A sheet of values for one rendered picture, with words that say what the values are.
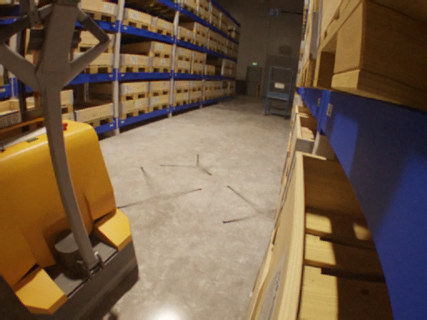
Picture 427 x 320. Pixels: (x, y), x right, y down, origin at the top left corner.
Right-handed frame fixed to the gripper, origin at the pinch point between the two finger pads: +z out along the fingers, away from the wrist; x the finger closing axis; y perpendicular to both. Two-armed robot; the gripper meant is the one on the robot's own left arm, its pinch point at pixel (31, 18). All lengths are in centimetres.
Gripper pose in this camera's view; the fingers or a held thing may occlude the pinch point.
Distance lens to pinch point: 66.1
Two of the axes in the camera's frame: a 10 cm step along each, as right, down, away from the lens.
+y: 4.9, -6.9, 5.3
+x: -8.7, -4.6, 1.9
